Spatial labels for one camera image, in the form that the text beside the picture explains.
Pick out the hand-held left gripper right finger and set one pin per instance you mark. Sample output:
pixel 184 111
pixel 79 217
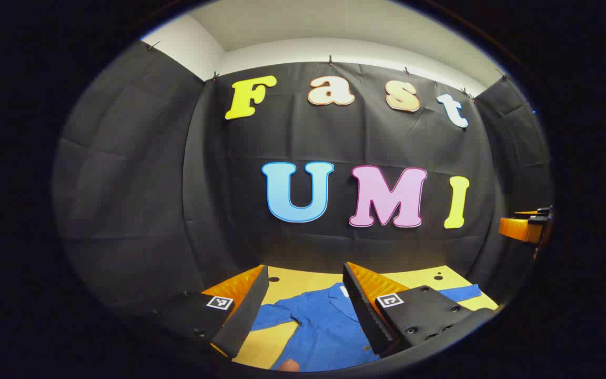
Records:
pixel 366 316

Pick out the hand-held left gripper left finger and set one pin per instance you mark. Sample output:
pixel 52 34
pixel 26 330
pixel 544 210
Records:
pixel 245 316

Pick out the blue shirt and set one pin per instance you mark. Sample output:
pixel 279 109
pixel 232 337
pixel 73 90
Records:
pixel 319 331

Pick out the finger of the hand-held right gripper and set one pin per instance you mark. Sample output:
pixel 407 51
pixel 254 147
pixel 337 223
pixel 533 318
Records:
pixel 516 230

